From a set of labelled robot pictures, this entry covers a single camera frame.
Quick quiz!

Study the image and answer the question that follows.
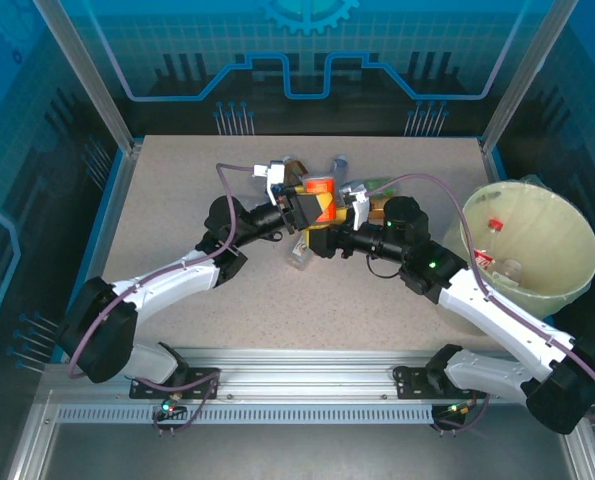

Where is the green cap white label bottle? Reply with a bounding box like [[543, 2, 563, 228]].
[[285, 233, 319, 272]]

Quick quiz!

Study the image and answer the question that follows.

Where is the orange white label bottle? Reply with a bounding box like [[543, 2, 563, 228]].
[[300, 173, 339, 222]]

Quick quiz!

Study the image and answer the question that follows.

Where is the orange juice bottle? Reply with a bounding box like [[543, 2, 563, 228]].
[[368, 195, 396, 224]]

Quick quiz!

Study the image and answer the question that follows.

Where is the crushed clear plastic bottle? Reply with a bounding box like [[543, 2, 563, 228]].
[[495, 256, 527, 290]]

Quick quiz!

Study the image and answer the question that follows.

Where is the pale yellow lined bin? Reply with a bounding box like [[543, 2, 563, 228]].
[[436, 173, 595, 336]]

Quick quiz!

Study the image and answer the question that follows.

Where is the green label plastic bottle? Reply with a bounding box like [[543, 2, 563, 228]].
[[364, 176, 406, 194]]

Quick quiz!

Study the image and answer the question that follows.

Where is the slotted aluminium strip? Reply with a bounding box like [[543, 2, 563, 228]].
[[55, 404, 437, 426]]

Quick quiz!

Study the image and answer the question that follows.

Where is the small circuit board with LEDs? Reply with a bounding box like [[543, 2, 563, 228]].
[[159, 394, 187, 420], [439, 399, 471, 419]]

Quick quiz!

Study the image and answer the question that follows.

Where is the aluminium table side rail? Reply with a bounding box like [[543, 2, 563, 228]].
[[478, 138, 503, 184], [50, 139, 144, 364]]

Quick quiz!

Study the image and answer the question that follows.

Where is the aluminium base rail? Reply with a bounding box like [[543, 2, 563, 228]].
[[44, 348, 528, 406]]

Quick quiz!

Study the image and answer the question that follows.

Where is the aluminium frame post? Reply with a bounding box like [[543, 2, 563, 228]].
[[32, 0, 144, 154], [479, 0, 581, 154]]

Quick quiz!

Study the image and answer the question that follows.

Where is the grey metal base plate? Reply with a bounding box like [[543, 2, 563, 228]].
[[7, 388, 595, 480]]

